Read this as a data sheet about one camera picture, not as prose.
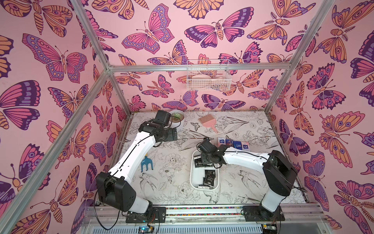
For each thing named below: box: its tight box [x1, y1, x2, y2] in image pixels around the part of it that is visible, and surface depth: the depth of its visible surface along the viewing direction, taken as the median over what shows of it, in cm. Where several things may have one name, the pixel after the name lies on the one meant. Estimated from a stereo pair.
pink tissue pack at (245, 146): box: [241, 141, 250, 151], surface depth 99 cm
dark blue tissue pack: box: [225, 138, 235, 147], surface depth 100 cm
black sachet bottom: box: [203, 176, 216, 188], surface depth 83 cm
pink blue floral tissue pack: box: [217, 136, 226, 148], surface depth 102 cm
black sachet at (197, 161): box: [193, 155, 206, 168], surface depth 91 cm
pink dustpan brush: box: [197, 114, 219, 135], surface depth 116 cm
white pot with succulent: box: [169, 109, 186, 129], surface depth 105 cm
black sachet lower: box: [204, 169, 216, 180], surface depth 87 cm
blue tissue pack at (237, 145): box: [233, 140, 243, 151], surface depth 99 cm
